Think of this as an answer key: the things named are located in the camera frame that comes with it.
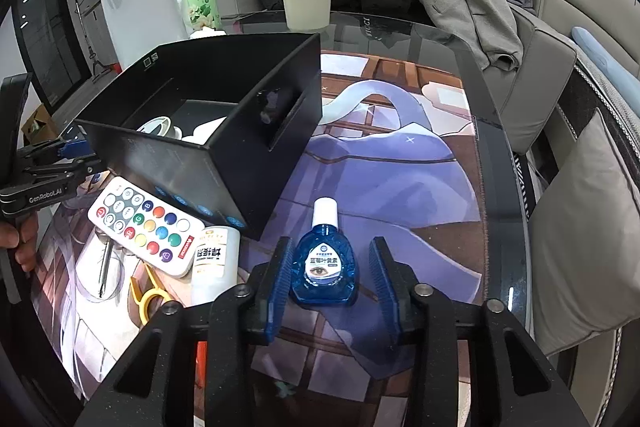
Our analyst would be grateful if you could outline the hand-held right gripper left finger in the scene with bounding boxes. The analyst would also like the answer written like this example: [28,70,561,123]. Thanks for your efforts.
[75,237,296,427]

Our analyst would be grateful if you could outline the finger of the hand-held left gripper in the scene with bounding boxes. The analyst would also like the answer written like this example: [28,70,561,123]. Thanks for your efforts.
[22,156,108,188]
[19,127,95,160]

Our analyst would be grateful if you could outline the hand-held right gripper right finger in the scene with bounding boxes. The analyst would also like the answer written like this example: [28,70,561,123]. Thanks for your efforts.
[369,237,591,427]

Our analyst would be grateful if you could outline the blue eye drop bottle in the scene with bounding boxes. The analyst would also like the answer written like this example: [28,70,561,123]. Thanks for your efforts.
[290,198,360,307]

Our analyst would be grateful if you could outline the black cardboard box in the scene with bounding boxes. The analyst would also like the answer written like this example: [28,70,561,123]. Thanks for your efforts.
[75,33,323,242]

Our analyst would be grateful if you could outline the white remote control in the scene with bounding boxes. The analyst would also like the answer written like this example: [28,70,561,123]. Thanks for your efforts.
[87,177,206,278]

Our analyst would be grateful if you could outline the yellow plastic ring tool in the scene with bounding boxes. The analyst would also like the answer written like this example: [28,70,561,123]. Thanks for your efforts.
[129,263,168,327]

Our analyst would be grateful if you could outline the person's left hand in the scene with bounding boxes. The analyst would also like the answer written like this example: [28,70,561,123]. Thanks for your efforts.
[0,213,40,275]

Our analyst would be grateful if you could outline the brown cardboard box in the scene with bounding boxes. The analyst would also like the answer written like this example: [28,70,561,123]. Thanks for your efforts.
[20,104,58,142]

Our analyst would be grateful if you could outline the white labelled bottle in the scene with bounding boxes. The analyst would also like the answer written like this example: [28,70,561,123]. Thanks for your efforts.
[191,227,242,308]

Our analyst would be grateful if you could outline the white tape roll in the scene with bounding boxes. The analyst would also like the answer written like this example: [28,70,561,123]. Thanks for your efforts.
[136,117,173,136]

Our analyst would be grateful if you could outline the floor mop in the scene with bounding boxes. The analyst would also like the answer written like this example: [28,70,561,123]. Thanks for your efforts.
[74,0,113,82]

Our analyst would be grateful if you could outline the small metal screwdriver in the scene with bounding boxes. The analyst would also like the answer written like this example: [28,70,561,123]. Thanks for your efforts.
[97,232,118,300]

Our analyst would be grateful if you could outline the orange object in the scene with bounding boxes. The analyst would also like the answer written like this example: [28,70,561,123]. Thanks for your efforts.
[196,341,208,388]

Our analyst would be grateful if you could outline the black framed glass door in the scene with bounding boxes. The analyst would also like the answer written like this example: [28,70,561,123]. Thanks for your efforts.
[12,0,96,108]

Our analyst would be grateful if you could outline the white square box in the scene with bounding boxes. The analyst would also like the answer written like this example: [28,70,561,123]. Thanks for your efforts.
[180,117,228,144]

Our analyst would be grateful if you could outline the white cylindrical bin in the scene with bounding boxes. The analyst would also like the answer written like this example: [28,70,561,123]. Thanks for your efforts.
[98,0,188,72]

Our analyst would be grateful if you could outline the green tissue pack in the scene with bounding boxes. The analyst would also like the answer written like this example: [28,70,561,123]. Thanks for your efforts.
[173,0,223,36]

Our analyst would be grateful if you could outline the beige cushion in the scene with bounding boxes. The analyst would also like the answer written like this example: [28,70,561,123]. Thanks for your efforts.
[527,109,640,358]

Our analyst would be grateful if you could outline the dark throw blanket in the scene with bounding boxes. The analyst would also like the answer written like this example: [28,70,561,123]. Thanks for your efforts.
[515,57,640,212]

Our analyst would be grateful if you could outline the grey hoodie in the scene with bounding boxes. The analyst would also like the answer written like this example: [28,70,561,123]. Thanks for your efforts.
[417,0,525,70]

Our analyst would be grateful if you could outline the light blue pillow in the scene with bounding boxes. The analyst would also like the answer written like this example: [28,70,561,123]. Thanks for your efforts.
[571,26,640,75]

